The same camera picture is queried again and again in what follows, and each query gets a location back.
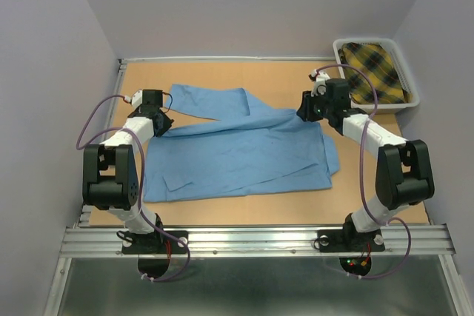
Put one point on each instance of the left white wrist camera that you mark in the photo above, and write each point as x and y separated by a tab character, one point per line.
135	100

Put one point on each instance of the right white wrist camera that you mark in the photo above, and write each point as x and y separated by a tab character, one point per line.
318	78

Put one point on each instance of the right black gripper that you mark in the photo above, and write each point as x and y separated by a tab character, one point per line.
304	111

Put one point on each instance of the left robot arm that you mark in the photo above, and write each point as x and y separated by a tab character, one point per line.
113	164

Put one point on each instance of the yellow plaid shirt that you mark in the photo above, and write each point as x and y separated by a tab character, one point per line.
375	62

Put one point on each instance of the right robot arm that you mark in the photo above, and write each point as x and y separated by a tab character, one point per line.
403	176

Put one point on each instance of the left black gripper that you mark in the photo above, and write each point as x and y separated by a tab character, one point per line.
166	126

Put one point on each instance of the light blue long sleeve shirt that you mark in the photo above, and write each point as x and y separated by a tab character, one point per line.
245	147

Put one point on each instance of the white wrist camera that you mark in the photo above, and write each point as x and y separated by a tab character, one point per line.
135	100
318	78

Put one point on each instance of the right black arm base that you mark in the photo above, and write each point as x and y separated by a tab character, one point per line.
331	240

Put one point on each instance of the aluminium mounting rail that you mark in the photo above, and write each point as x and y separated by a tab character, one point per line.
261	242

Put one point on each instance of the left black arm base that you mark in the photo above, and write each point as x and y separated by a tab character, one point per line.
152	243

